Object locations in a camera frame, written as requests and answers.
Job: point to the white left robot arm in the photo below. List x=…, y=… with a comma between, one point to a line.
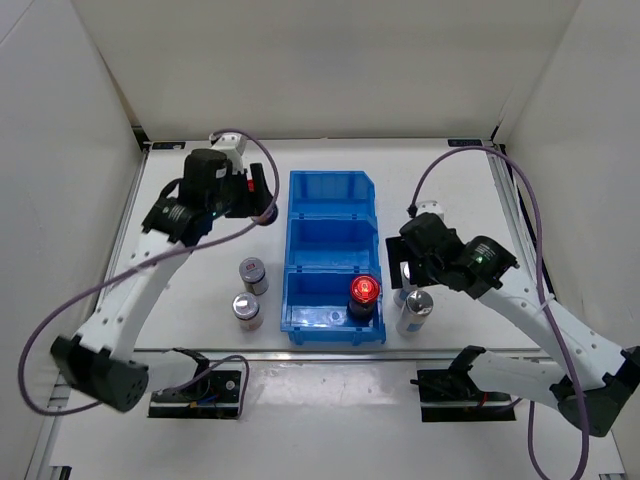
x=98, y=360

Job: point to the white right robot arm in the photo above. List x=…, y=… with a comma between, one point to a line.
x=590, y=378

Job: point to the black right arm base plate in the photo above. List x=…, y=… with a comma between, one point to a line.
x=443, y=399

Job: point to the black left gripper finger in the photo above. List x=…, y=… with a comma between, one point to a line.
x=266, y=218
x=261, y=196

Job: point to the red-capped sauce jar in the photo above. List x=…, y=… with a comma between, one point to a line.
x=364, y=292
x=271, y=206

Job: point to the blue three-compartment plastic bin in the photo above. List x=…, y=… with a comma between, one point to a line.
x=331, y=238

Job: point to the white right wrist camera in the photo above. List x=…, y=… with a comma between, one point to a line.
x=429, y=206

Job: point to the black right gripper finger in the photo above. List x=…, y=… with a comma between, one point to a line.
x=397, y=253
x=420, y=278

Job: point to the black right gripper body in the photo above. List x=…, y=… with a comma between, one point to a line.
x=425, y=263

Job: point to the white bead jar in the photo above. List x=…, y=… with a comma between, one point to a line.
x=418, y=305
x=406, y=288

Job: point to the dark spice jar labelled lid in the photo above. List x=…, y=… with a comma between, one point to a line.
x=253, y=275

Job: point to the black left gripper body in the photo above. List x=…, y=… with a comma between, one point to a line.
x=232, y=200

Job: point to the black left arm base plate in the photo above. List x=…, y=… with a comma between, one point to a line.
x=218, y=393

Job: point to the dark spice jar silver lid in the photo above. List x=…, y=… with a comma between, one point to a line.
x=247, y=310

